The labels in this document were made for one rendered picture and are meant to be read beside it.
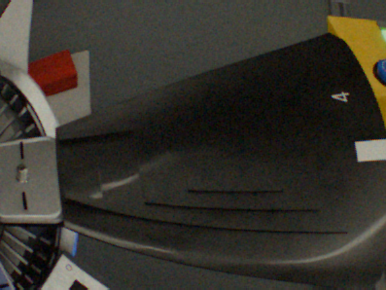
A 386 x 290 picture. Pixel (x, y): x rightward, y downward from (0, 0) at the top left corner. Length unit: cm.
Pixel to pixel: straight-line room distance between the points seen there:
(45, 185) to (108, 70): 82
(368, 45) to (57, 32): 55
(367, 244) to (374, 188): 5
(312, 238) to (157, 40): 85
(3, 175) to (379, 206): 27
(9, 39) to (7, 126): 16
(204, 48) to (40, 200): 84
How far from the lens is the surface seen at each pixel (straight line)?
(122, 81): 153
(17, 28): 95
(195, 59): 153
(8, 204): 70
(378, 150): 73
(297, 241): 68
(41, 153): 74
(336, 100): 75
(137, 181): 70
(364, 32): 110
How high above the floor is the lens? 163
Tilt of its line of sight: 37 degrees down
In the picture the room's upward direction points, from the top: 2 degrees counter-clockwise
